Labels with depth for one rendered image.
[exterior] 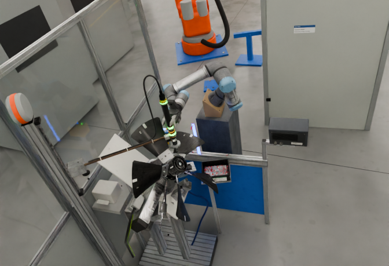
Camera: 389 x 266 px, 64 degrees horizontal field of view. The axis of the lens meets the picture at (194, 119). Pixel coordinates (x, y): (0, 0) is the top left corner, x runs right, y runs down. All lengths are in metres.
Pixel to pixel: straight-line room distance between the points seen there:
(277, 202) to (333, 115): 1.32
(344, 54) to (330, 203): 1.49
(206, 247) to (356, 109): 2.27
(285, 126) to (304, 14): 1.48
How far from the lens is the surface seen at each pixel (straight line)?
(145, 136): 2.07
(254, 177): 2.68
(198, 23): 5.74
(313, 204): 3.33
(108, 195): 2.40
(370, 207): 3.42
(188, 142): 2.25
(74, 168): 2.02
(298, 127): 2.20
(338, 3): 3.36
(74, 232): 2.51
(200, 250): 2.98
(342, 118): 4.05
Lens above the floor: 2.66
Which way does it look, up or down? 38 degrees down
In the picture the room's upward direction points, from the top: 12 degrees counter-clockwise
